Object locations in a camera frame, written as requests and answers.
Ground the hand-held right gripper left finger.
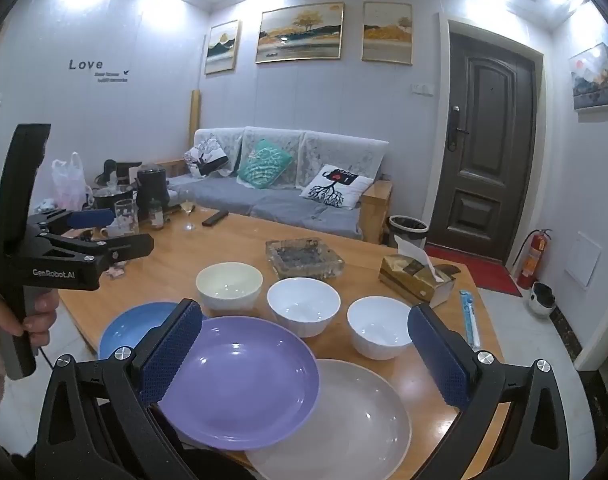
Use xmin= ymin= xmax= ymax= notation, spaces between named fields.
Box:
xmin=34 ymin=299 xmax=205 ymax=480

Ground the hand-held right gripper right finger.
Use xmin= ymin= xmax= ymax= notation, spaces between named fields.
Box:
xmin=406 ymin=302 xmax=607 ymax=480

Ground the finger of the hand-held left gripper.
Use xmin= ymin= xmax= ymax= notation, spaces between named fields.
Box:
xmin=28 ymin=208 xmax=118 ymax=237
xmin=45 ymin=232 xmax=155 ymax=264

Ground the blue plate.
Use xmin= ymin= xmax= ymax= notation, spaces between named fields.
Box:
xmin=98 ymin=301 xmax=207 ymax=361

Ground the purple plate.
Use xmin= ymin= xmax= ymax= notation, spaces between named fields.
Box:
xmin=156 ymin=316 xmax=321 ymax=451

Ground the white bowl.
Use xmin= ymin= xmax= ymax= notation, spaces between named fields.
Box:
xmin=267 ymin=277 xmax=341 ymax=338
xmin=347 ymin=296 xmax=419 ymax=360

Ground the person's left hand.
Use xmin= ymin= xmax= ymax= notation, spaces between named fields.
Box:
xmin=0 ymin=289 xmax=60 ymax=347

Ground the dark cooking pot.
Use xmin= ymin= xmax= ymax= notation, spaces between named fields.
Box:
xmin=91 ymin=185 xmax=135 ymax=211

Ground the printed glass cup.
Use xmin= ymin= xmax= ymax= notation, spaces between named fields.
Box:
xmin=115 ymin=199 xmax=141 ymax=236

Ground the white plastic bag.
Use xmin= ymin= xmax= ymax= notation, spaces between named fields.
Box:
xmin=51 ymin=152 xmax=92 ymax=211

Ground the black kettle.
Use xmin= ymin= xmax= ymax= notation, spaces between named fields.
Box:
xmin=135 ymin=167 xmax=170 ymax=221

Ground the wine glass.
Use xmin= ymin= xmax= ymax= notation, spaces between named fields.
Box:
xmin=178 ymin=189 xmax=197 ymax=232

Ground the gold tissue box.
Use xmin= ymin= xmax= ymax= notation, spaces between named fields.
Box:
xmin=378 ymin=237 xmax=457 ymax=309

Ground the cream bowl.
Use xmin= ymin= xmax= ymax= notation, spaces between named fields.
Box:
xmin=195 ymin=262 xmax=264 ymax=312

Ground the red door mat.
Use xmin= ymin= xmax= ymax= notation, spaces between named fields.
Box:
xmin=424 ymin=245 xmax=522 ymax=297

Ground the pale grey plate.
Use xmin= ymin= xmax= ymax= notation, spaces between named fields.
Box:
xmin=244 ymin=358 xmax=412 ymax=480

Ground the white and black floor appliance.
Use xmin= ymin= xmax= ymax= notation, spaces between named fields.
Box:
xmin=528 ymin=281 xmax=557 ymax=320

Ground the black and white pillow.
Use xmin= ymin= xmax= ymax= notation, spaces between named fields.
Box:
xmin=184 ymin=134 xmax=230 ymax=180

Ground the trash bin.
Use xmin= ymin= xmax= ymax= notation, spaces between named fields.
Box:
xmin=388 ymin=215 xmax=429 ymax=251

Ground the red fire extinguisher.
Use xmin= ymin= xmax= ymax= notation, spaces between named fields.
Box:
xmin=516 ymin=229 xmax=554 ymax=291

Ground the wooden board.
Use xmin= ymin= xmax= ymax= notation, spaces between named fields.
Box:
xmin=186 ymin=89 xmax=202 ymax=151

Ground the grey sofa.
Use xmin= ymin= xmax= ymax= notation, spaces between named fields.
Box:
xmin=156 ymin=126 xmax=392 ymax=243

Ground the teal patterned pillow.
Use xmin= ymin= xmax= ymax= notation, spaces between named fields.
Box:
xmin=236 ymin=139 xmax=294 ymax=190

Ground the glass ashtray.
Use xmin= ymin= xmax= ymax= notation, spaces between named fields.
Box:
xmin=265 ymin=238 xmax=346 ymax=281

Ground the white tree print pillow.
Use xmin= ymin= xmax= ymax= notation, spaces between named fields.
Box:
xmin=300 ymin=164 xmax=374 ymax=210

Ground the dark brown door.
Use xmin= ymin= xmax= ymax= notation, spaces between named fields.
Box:
xmin=429 ymin=19 xmax=544 ymax=265

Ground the small framed landscape painting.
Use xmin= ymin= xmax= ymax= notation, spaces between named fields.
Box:
xmin=204 ymin=20 xmax=241 ymax=75

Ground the wide framed landscape painting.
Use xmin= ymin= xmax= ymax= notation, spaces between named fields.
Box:
xmin=255 ymin=2 xmax=346 ymax=64

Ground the unframed mountain canvas painting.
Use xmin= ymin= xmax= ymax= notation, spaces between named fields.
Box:
xmin=569 ymin=42 xmax=608 ymax=112

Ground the framed golden tree painting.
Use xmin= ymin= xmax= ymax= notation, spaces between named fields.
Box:
xmin=361 ymin=1 xmax=414 ymax=67

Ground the black wall lettering decal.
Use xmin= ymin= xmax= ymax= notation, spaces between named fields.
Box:
xmin=68 ymin=58 xmax=131 ymax=84

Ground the white wall panel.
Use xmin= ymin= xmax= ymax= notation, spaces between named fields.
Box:
xmin=574 ymin=231 xmax=605 ymax=288

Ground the door handle lock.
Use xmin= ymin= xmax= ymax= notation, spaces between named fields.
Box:
xmin=446 ymin=106 xmax=470 ymax=151

